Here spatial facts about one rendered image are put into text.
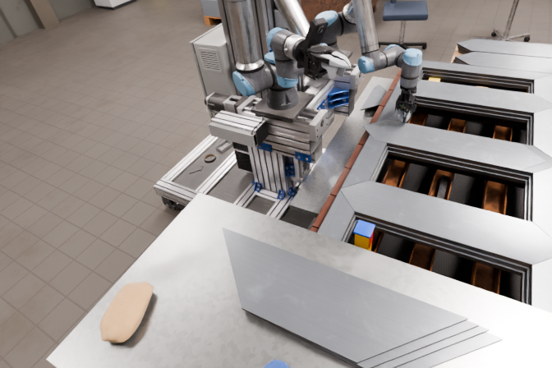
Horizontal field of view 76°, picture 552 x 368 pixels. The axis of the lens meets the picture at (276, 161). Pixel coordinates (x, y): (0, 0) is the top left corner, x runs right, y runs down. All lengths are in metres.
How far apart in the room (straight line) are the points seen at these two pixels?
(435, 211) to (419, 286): 0.47
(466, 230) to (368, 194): 0.35
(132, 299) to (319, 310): 0.47
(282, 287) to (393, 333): 0.27
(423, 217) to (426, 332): 0.56
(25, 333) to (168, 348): 1.77
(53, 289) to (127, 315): 1.77
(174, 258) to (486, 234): 1.01
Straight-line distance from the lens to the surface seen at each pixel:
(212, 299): 1.00
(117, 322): 1.02
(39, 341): 2.59
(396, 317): 0.92
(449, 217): 1.41
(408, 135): 1.75
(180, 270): 1.08
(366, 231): 1.29
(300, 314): 0.92
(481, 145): 1.76
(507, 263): 1.38
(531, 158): 1.76
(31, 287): 2.87
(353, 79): 1.98
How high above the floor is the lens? 1.89
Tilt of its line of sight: 40 degrees down
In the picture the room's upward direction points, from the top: 8 degrees counter-clockwise
